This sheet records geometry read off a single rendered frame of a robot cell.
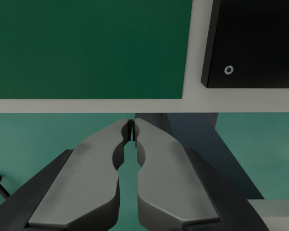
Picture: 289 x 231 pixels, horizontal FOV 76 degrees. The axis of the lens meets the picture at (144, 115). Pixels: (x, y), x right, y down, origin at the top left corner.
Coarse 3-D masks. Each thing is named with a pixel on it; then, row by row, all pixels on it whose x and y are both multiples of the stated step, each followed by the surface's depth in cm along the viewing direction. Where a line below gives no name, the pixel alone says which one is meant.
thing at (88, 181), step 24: (120, 120) 12; (96, 144) 10; (120, 144) 10; (72, 168) 8; (96, 168) 8; (48, 192) 7; (72, 192) 7; (96, 192) 7; (48, 216) 6; (72, 216) 6; (96, 216) 7
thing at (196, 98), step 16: (208, 0) 18; (192, 16) 19; (208, 16) 19; (192, 32) 19; (192, 48) 20; (192, 64) 21; (192, 80) 22; (192, 96) 22; (208, 96) 23; (224, 96) 23; (240, 96) 23; (256, 96) 23; (272, 96) 23; (288, 96) 23; (0, 112) 23; (16, 112) 23; (32, 112) 23; (48, 112) 23; (64, 112) 23; (80, 112) 23; (96, 112) 23; (112, 112) 23; (128, 112) 23; (144, 112) 23; (160, 112) 23; (176, 112) 23; (192, 112) 24; (208, 112) 24
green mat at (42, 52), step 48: (0, 0) 17; (48, 0) 17; (96, 0) 18; (144, 0) 18; (192, 0) 18; (0, 48) 19; (48, 48) 19; (96, 48) 19; (144, 48) 20; (0, 96) 22; (48, 96) 22; (96, 96) 22; (144, 96) 22
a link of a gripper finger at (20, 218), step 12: (60, 156) 9; (48, 168) 8; (60, 168) 8; (36, 180) 8; (48, 180) 8; (24, 192) 7; (36, 192) 7; (12, 204) 7; (24, 204) 7; (36, 204) 7; (0, 216) 6; (12, 216) 6; (24, 216) 6; (0, 228) 6; (12, 228) 6; (24, 228) 6; (36, 228) 6; (48, 228) 6; (60, 228) 6
